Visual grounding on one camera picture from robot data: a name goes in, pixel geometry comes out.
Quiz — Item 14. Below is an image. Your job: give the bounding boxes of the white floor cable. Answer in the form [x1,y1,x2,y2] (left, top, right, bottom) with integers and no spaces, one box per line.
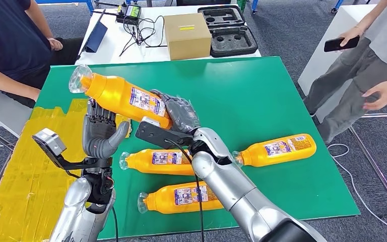
[327,143,387,238]

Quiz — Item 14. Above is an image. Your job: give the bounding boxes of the yellow plastic sheet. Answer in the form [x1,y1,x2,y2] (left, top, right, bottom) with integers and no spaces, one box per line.
[0,98,133,242]

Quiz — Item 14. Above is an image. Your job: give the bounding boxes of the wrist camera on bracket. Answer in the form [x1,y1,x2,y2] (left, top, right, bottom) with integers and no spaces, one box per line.
[135,116,194,150]
[31,128,113,171]

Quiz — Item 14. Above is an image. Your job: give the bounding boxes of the dark blue tablet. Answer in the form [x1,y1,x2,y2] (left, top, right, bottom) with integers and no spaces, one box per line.
[79,9,109,56]

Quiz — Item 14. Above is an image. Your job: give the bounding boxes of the person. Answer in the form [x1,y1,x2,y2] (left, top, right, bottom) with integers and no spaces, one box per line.
[0,0,84,109]
[303,0,387,144]

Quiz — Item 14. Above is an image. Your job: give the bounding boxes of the brown cardboard box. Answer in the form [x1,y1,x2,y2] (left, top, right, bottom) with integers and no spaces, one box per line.
[163,13,212,61]

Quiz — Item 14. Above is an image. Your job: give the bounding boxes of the person's right hand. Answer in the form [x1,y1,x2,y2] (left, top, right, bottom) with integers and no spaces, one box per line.
[339,26,364,47]

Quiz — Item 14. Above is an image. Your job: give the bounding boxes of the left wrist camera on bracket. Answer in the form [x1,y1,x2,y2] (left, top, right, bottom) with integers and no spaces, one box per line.
[31,128,113,171]

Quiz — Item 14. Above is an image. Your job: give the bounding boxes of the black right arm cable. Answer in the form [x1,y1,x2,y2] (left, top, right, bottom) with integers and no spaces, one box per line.
[165,138,206,242]

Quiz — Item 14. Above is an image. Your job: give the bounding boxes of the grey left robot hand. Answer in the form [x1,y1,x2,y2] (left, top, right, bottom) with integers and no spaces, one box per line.
[82,97,131,159]

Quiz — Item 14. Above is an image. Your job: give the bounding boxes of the black controller with green screen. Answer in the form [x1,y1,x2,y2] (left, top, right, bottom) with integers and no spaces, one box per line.
[115,4,142,24]

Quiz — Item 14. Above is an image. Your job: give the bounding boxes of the black phone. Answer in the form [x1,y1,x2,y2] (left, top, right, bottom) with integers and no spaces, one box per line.
[324,35,360,53]

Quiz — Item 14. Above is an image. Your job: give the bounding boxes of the white bench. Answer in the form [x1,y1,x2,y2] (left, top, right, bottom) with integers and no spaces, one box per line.
[0,82,34,139]
[297,4,387,123]

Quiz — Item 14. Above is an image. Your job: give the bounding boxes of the orange plastic bottle clear cap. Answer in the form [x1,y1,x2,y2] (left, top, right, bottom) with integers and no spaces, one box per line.
[137,180,224,214]
[231,133,317,168]
[119,149,196,176]
[69,64,173,130]

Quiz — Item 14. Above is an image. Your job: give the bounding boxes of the black object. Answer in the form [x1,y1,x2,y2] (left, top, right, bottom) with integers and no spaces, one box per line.
[176,0,231,7]

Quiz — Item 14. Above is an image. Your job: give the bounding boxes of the white table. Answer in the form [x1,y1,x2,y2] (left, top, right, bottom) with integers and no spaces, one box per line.
[75,5,262,66]

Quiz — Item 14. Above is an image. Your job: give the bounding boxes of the black tangled cables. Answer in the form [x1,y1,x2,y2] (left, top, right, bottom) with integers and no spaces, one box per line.
[119,15,167,57]

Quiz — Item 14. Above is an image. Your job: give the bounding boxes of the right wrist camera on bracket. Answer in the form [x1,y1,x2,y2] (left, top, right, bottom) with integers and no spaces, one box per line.
[135,116,194,150]

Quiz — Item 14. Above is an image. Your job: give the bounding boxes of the black foam case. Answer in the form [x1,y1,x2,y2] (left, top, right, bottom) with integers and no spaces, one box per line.
[197,5,259,58]

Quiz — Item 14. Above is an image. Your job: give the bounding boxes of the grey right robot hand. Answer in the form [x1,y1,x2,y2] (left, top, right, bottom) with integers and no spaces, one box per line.
[150,89,202,134]

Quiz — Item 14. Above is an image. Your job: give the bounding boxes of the person's left hand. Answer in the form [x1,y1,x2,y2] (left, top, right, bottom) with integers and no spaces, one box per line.
[47,37,64,51]
[362,79,387,111]

